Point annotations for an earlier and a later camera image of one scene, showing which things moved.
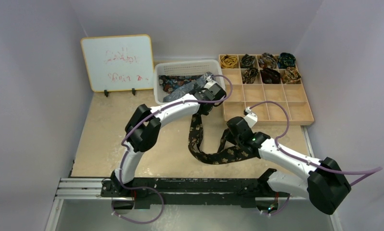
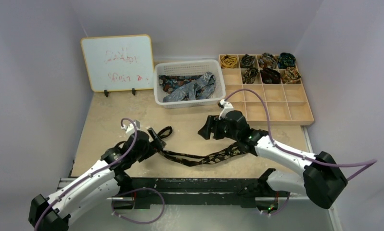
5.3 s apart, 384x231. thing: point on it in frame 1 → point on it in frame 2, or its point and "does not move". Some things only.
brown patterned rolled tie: (267, 61) does not move
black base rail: (192, 193) does not move
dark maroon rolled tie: (270, 76) does not move
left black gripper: (204, 114) → (152, 147)
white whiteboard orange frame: (119, 62) does not move
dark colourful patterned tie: (170, 83) does not move
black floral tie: (228, 151) → (190, 160)
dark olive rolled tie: (247, 61) does not move
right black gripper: (231, 134) → (214, 128)
